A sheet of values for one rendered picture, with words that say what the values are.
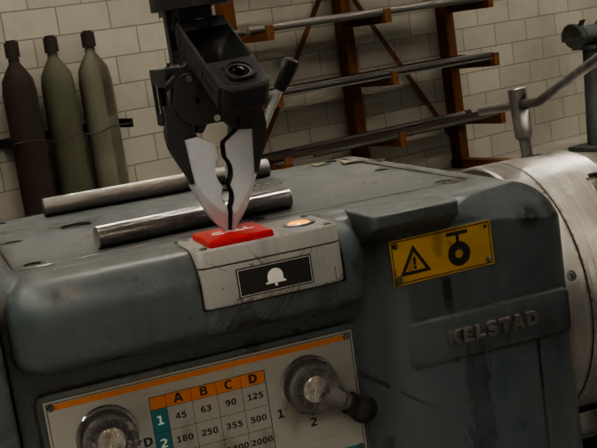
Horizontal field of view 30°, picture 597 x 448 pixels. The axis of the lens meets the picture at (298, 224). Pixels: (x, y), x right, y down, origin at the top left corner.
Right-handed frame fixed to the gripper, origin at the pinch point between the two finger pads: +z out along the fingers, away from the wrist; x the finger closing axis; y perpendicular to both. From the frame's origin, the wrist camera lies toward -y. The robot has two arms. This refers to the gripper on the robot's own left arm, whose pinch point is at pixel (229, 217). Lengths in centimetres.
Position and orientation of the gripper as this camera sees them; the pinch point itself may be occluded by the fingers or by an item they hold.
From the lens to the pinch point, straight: 99.9
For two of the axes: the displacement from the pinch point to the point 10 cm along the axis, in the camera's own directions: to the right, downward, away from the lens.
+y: -3.5, -1.2, 9.3
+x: -9.3, 1.9, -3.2
